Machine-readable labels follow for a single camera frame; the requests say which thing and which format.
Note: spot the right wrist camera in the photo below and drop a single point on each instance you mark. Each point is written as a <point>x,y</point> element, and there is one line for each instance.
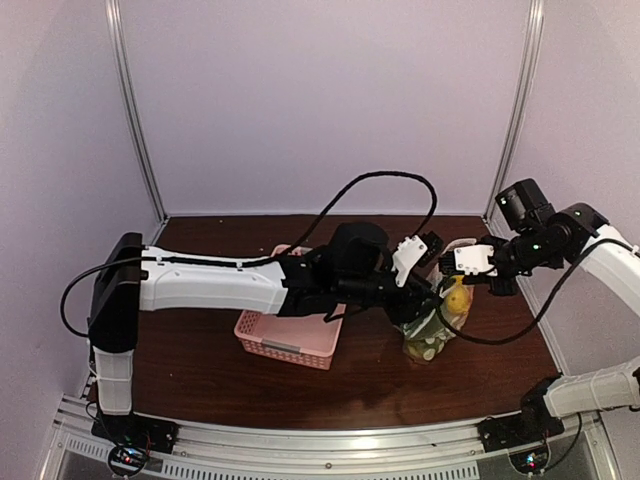
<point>472,260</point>

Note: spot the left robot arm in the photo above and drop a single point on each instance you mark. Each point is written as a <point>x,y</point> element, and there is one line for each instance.
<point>355,268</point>

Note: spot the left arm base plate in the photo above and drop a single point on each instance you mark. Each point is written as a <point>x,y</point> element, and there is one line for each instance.
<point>139,431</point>

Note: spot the yellow lemon toy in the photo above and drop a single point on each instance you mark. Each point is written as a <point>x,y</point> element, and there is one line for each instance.
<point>459,300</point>

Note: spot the aluminium corner post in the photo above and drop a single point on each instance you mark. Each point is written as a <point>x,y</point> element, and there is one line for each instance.
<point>133,119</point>
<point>529,61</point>

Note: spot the right circuit board with LEDs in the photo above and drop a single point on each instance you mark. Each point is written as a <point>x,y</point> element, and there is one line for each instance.
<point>530,462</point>

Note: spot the front aluminium frame rail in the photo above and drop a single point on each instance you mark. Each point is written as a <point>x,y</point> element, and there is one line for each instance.
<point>451,450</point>

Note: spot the right aluminium corner post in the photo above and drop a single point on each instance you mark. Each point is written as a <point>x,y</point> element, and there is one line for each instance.
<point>529,61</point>

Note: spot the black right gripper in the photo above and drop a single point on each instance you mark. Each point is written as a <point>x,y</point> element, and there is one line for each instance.
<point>508,288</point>

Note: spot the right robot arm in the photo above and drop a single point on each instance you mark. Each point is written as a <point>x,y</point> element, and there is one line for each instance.
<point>575,240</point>

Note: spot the pink perforated plastic basket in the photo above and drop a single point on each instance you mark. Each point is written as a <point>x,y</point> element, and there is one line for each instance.
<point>308,341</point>

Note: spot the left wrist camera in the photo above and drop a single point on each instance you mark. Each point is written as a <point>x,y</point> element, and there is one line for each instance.
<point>417,250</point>

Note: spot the left aluminium corner post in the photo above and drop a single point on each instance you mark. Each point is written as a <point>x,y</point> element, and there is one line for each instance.
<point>133,119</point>

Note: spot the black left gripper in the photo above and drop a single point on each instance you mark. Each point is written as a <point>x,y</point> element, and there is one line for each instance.
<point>407,309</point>

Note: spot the left circuit board with LEDs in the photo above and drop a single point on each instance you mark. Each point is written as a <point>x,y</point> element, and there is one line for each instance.
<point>127,461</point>

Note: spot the clear zip top bag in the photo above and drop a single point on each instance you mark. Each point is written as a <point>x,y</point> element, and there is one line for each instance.
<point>425,338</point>

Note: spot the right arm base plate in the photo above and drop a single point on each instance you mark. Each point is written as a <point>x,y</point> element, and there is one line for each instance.
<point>511,431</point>

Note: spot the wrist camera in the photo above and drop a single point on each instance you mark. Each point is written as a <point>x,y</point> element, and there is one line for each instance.
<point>417,250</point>
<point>472,260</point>

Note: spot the circuit board with leds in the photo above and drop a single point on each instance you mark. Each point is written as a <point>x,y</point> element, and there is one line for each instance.
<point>530,462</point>
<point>127,461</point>

